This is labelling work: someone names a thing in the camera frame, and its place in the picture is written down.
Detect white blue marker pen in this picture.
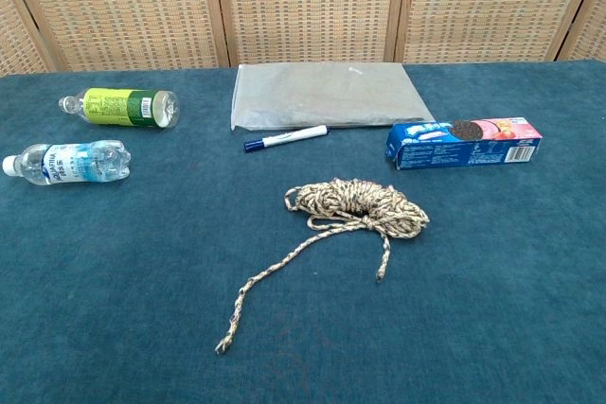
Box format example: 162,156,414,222
243,124,330,153

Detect woven wooden folding screen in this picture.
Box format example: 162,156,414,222
0,0,606,78

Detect blue pink cookie box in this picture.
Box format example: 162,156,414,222
384,116,544,172

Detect beige speckled braided rope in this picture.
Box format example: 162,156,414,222
215,177,431,355

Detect green label plastic bottle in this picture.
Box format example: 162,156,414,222
58,87,182,130

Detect grey flat plastic bag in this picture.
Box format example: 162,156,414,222
230,62,436,132

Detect blue tablecloth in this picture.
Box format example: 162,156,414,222
0,60,606,404

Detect blue label water bottle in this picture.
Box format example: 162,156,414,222
2,139,132,186

